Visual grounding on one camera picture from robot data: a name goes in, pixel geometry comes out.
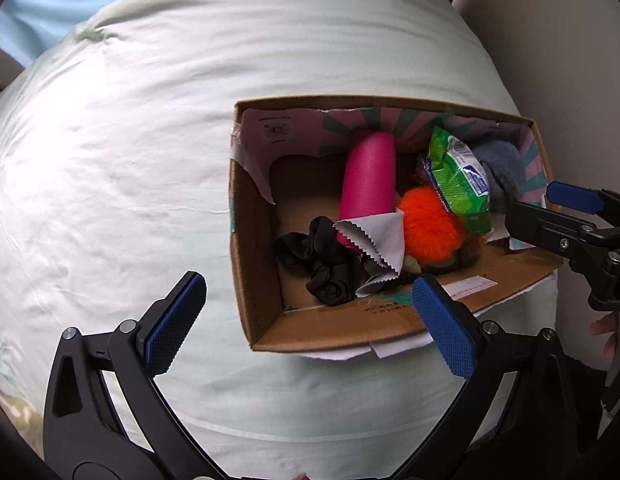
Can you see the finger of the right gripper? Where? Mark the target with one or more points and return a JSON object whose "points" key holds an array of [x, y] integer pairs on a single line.
{"points": [[604, 204], [590, 250]]}

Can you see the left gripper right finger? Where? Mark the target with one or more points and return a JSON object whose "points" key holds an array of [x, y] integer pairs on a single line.
{"points": [[512, 404]]}

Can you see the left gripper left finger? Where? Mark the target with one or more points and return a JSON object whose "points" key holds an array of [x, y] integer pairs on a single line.
{"points": [[104, 416]]}

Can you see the grey fluffy sock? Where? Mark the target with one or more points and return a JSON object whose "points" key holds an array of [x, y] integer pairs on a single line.
{"points": [[505, 171]]}

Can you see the orange fluffy pompom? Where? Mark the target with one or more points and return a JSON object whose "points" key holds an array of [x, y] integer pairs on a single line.
{"points": [[432, 235]]}

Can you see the green wet wipes pack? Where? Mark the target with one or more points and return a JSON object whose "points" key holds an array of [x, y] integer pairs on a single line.
{"points": [[459, 180]]}

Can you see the grey microfiber cloth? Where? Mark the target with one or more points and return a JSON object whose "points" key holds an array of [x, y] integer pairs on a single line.
{"points": [[380, 239]]}

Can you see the black fabric scrunchie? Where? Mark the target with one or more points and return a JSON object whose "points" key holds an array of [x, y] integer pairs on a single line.
{"points": [[334, 271]]}

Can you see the pink leather pouch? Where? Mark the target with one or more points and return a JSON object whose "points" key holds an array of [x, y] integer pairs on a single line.
{"points": [[369, 182]]}

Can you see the white paper towel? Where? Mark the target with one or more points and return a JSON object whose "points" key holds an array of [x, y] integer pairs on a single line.
{"points": [[498, 230]]}

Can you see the person's right hand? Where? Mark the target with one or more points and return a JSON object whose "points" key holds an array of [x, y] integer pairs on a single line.
{"points": [[607, 325]]}

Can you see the open cardboard box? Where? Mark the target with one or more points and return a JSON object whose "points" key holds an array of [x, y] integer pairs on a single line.
{"points": [[332, 217]]}

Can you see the light green bed sheet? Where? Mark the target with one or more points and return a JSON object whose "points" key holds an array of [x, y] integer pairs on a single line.
{"points": [[114, 174]]}

